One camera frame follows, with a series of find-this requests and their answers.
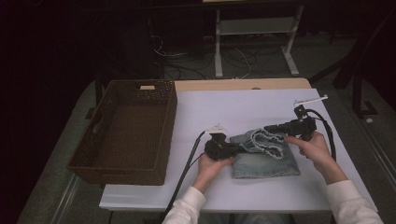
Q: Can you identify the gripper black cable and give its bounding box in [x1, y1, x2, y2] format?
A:
[158, 130, 208, 224]
[306, 107, 337, 162]

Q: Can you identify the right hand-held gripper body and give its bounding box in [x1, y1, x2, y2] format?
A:
[284, 94, 329, 142]

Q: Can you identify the person's right hand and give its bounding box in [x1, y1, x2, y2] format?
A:
[284, 131, 348, 186]

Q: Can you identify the white floor cable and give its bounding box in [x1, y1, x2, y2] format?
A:
[233, 47, 252, 79]

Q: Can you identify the white foam board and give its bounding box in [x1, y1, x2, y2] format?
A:
[98, 88, 379, 214]

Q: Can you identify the white metal stand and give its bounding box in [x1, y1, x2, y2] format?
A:
[214, 4, 305, 78]

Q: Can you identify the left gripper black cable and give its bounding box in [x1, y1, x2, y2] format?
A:
[158, 130, 208, 224]

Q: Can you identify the brown woven basket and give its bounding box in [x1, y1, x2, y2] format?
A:
[66, 78, 178, 187]

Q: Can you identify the person's left hand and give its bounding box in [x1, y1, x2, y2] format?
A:
[192, 153, 234, 194]

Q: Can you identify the metal floor rail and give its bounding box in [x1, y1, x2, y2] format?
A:
[356, 116, 396, 188]
[49, 173, 82, 224]

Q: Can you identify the tangle of black floor cables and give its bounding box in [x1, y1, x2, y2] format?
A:
[150, 34, 260, 80]

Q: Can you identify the light blue denim skirt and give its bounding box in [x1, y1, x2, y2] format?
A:
[230, 127, 302, 180]

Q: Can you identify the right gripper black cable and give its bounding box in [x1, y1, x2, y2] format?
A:
[306, 107, 337, 162]

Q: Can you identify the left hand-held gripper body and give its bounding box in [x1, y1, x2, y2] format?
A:
[204, 122, 239, 161]

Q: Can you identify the black metal stand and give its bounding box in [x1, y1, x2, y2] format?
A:
[307, 8, 396, 119]

